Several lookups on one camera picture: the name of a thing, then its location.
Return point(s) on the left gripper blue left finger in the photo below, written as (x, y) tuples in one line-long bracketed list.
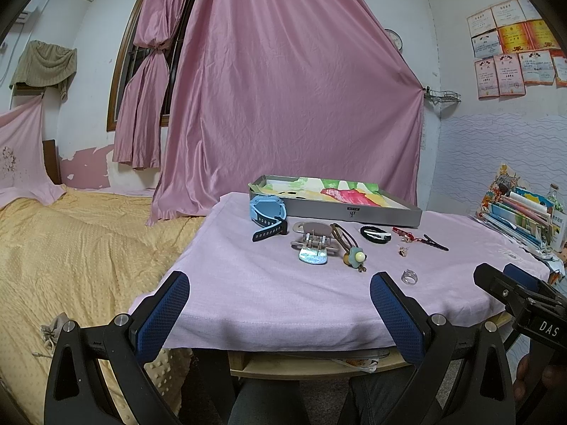
[(156, 315)]

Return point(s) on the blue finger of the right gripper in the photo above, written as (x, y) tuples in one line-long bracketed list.
[(504, 289), (525, 279)]

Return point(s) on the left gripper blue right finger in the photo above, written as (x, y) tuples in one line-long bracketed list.
[(403, 317)]

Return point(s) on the black hair clip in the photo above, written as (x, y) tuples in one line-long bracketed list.
[(428, 241)]

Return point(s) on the blue digital watch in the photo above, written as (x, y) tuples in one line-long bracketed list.
[(269, 213)]

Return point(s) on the right hand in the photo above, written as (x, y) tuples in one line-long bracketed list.
[(543, 383)]

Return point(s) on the stack of books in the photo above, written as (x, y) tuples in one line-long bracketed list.
[(524, 214)]

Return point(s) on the glass bottle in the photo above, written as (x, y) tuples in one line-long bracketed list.
[(554, 197)]

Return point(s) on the pink tablecloth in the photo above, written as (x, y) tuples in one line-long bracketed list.
[(258, 296)]

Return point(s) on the yellow bed cover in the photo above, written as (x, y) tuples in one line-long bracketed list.
[(89, 255)]

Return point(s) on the grey tray box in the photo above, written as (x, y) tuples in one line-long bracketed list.
[(379, 216)]

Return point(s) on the wooden headboard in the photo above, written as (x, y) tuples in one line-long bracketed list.
[(51, 162)]

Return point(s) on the pink sheet on headboard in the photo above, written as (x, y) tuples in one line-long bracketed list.
[(23, 173)]

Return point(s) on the large pink curtain sheet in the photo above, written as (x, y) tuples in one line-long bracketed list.
[(298, 88)]

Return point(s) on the olive green hanging cloth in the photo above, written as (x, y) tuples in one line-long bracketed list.
[(46, 65)]

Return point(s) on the tied pink window curtain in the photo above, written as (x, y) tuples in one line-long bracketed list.
[(137, 140)]

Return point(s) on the white air conditioner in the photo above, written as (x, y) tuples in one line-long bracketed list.
[(25, 15)]

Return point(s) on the beige drawstring pouch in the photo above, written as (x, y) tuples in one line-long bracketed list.
[(49, 333)]

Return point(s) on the wire wall shelf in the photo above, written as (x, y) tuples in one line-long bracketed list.
[(441, 96)]

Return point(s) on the wall certificates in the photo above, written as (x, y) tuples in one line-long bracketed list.
[(514, 48)]

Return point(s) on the round wall clock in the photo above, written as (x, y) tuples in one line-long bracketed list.
[(396, 39)]

